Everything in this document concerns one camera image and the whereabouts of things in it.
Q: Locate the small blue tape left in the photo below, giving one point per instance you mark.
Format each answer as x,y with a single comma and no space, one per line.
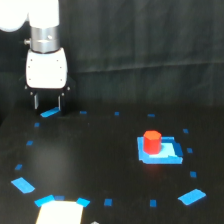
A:
18,167

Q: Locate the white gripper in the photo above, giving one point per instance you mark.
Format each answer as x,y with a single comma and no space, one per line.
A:
47,71

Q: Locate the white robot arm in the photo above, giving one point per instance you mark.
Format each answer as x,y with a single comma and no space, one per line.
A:
43,18

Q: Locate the blue tape bottom left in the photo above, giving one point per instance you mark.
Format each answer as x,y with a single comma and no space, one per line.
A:
44,200

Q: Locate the white paper sheet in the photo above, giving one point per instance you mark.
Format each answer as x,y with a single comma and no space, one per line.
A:
60,212

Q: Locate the large blue tape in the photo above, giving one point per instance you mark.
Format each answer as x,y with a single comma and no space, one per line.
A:
192,197
24,186

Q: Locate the small blue tape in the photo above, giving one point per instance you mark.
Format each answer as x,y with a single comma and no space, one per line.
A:
108,202
18,167
153,203
193,174

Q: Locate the large blue tape left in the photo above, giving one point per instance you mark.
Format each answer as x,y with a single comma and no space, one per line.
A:
24,186

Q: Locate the blue tape square target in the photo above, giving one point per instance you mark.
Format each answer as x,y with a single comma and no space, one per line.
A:
171,152

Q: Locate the long blue tape top left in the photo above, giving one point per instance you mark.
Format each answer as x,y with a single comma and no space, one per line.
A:
50,112

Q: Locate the large blue tape right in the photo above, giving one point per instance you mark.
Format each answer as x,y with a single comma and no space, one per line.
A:
192,197

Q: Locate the small blue tape bottom right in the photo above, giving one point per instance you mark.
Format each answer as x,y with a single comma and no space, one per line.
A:
153,203

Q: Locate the blue tape beside paper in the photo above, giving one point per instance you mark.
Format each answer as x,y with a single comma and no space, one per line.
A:
83,202

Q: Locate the red hexagonal block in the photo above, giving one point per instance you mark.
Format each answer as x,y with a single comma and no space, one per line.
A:
152,142

